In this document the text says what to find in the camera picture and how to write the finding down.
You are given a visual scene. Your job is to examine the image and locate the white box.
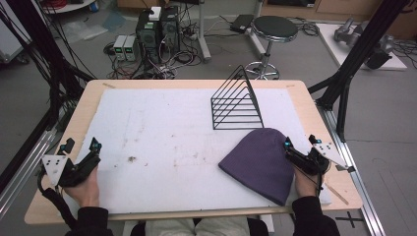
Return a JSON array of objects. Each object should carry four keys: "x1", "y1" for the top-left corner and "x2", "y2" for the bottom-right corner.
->
[{"x1": 148, "y1": 6, "x2": 162, "y2": 22}]

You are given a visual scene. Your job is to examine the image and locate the grey bench power supply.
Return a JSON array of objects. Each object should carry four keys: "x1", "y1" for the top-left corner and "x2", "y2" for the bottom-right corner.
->
[
  {"x1": 123, "y1": 34, "x2": 140, "y2": 62},
  {"x1": 112, "y1": 34, "x2": 128, "y2": 62}
]

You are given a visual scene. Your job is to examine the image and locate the person's legs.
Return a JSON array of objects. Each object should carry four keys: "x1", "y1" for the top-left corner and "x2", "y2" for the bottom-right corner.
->
[{"x1": 130, "y1": 215, "x2": 270, "y2": 236}]

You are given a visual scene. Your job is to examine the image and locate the flat black box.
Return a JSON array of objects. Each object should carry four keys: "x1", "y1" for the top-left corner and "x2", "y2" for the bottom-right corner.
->
[{"x1": 228, "y1": 14, "x2": 256, "y2": 34}]

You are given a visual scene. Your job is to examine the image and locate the round black stool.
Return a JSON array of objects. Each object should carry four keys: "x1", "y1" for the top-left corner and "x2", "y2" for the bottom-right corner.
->
[{"x1": 243, "y1": 15, "x2": 300, "y2": 81}]

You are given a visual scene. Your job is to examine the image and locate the thin wooden stick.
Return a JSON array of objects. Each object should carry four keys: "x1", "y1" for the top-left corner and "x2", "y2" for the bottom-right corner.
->
[{"x1": 324, "y1": 182, "x2": 350, "y2": 207}]

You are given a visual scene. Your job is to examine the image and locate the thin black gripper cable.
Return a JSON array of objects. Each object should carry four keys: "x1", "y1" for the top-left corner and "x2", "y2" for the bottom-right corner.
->
[{"x1": 294, "y1": 166, "x2": 325, "y2": 199}]

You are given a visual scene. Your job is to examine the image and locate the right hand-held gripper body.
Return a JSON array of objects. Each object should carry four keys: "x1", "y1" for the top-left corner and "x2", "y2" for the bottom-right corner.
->
[{"x1": 284, "y1": 142, "x2": 357, "y2": 177}]

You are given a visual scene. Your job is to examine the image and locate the round white table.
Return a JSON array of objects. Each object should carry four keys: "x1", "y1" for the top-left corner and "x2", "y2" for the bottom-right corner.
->
[{"x1": 41, "y1": 0, "x2": 96, "y2": 15}]

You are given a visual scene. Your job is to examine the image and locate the purple knitted beanie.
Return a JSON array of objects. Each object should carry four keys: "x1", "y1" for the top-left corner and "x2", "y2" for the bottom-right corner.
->
[{"x1": 217, "y1": 127, "x2": 296, "y2": 207}]

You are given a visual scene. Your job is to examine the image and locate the grey desk leg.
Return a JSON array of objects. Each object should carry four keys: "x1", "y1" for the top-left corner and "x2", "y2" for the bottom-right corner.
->
[{"x1": 196, "y1": 0, "x2": 212, "y2": 64}]

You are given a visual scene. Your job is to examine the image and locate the black wire file rack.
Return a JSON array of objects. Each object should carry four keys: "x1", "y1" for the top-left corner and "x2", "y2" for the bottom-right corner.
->
[{"x1": 209, "y1": 64, "x2": 266, "y2": 132}]

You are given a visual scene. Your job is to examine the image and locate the person's left hand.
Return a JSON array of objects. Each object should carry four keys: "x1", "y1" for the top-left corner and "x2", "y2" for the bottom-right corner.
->
[{"x1": 63, "y1": 164, "x2": 101, "y2": 208}]

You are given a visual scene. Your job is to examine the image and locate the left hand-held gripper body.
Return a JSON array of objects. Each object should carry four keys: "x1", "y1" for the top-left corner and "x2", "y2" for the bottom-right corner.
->
[{"x1": 40, "y1": 150, "x2": 101, "y2": 189}]

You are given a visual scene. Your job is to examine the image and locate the tangle of floor cables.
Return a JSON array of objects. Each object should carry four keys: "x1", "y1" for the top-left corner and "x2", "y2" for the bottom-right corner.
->
[{"x1": 102, "y1": 19, "x2": 205, "y2": 81}]

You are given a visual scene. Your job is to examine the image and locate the black sleeved gripper cable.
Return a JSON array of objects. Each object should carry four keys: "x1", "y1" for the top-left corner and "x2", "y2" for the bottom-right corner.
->
[{"x1": 36, "y1": 170, "x2": 80, "y2": 231}]

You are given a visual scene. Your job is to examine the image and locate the black metal frame stand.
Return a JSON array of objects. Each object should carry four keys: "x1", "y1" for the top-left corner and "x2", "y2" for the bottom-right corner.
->
[
  {"x1": 0, "y1": 0, "x2": 96, "y2": 195},
  {"x1": 307, "y1": 0, "x2": 411, "y2": 144}
]

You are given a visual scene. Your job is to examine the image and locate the black computer tower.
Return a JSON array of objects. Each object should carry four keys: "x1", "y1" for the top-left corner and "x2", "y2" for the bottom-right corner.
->
[
  {"x1": 159, "y1": 5, "x2": 181, "y2": 55},
  {"x1": 135, "y1": 11, "x2": 162, "y2": 65}
]

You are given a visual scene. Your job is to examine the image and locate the white foam mat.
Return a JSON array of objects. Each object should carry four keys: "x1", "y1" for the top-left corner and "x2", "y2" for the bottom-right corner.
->
[{"x1": 63, "y1": 87, "x2": 332, "y2": 214}]

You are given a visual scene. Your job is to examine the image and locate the person's right hand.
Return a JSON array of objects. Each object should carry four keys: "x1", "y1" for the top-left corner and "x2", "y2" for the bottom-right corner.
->
[{"x1": 292, "y1": 165, "x2": 327, "y2": 199}]

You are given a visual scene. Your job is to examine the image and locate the white floor board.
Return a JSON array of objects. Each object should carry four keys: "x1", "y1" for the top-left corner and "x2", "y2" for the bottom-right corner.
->
[{"x1": 316, "y1": 22, "x2": 408, "y2": 72}]

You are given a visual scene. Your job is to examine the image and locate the aluminium rail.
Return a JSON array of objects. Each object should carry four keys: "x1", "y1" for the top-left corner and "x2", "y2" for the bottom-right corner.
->
[
  {"x1": 316, "y1": 99, "x2": 387, "y2": 236},
  {"x1": 0, "y1": 127, "x2": 58, "y2": 220}
]

